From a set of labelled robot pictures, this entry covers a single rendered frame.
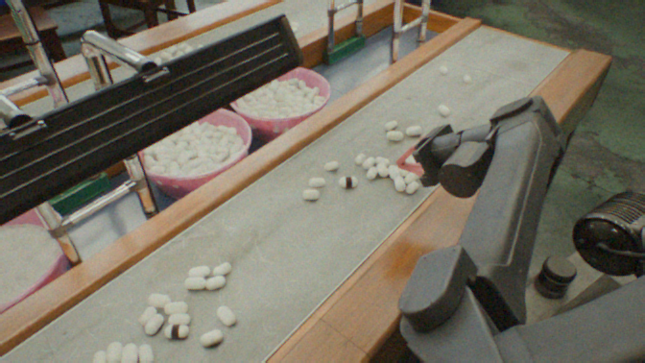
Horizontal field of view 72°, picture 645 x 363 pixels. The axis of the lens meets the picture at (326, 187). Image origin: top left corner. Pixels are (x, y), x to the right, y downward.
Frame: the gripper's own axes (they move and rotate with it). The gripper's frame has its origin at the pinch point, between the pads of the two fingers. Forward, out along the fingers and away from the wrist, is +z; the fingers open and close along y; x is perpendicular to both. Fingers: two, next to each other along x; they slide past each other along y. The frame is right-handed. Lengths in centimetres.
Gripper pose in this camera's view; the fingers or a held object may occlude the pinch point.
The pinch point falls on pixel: (400, 163)
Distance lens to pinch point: 80.5
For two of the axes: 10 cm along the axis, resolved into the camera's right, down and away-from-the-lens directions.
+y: -6.4, 5.1, -5.7
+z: -6.0, 1.3, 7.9
